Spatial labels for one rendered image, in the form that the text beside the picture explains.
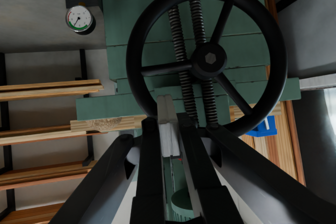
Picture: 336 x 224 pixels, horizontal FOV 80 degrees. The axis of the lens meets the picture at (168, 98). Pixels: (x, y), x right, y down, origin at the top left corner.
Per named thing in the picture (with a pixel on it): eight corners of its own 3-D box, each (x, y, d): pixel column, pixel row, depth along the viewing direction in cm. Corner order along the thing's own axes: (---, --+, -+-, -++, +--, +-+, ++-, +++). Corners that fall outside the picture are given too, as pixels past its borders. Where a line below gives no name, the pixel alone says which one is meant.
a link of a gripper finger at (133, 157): (162, 163, 14) (118, 168, 14) (160, 129, 19) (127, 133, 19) (160, 144, 13) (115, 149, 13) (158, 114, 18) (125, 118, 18)
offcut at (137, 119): (137, 114, 58) (138, 126, 58) (133, 115, 54) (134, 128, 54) (149, 113, 58) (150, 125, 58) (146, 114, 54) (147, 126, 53)
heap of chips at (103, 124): (115, 117, 53) (116, 131, 53) (124, 115, 67) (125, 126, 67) (80, 121, 53) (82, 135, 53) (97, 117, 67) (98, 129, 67)
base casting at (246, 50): (270, 31, 55) (274, 64, 55) (214, 69, 112) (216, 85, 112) (104, 46, 53) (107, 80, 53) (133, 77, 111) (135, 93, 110)
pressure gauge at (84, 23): (90, -5, 47) (93, 30, 47) (95, 4, 51) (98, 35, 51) (63, -2, 47) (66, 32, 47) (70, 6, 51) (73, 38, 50)
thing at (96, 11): (95, -27, 50) (98, 5, 50) (108, -1, 62) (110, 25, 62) (61, -24, 50) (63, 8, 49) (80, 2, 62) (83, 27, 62)
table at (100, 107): (329, 70, 45) (332, 97, 45) (261, 84, 76) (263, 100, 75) (54, 97, 43) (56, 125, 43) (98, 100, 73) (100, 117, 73)
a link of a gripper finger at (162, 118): (171, 157, 16) (162, 158, 16) (166, 120, 22) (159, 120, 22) (168, 122, 15) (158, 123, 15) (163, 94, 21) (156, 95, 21)
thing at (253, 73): (265, 65, 54) (267, 80, 54) (236, 76, 75) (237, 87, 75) (116, 79, 53) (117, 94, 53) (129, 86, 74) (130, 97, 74)
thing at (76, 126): (245, 102, 70) (247, 114, 69) (243, 103, 72) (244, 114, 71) (70, 120, 67) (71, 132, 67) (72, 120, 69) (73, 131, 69)
